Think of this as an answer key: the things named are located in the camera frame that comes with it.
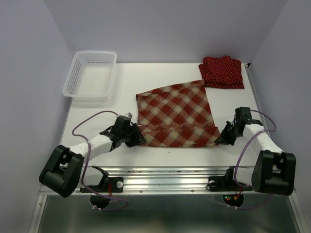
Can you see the red polka dot skirt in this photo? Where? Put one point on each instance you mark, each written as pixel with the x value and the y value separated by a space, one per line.
pixel 212 68
pixel 231 81

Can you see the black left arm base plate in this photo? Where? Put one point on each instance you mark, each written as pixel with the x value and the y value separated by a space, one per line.
pixel 105 185

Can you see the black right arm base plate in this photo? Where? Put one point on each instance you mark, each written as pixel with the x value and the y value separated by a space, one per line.
pixel 218 184

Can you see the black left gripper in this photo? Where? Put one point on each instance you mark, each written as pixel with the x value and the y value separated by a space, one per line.
pixel 137 137

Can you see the aluminium rail frame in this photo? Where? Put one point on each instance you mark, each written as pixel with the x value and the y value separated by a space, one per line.
pixel 175 173

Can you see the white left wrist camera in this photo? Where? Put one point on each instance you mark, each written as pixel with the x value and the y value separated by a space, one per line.
pixel 128 114

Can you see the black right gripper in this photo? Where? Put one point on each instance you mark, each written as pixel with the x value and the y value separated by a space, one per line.
pixel 223 138

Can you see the white plastic basket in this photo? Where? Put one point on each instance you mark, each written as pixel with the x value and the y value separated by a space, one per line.
pixel 90 76

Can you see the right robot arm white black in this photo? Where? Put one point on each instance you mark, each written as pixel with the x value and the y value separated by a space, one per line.
pixel 274 169

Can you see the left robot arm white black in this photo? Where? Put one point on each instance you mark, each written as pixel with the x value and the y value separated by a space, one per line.
pixel 63 171

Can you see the red patterned skirt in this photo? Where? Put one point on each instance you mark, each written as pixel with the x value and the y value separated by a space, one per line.
pixel 177 116

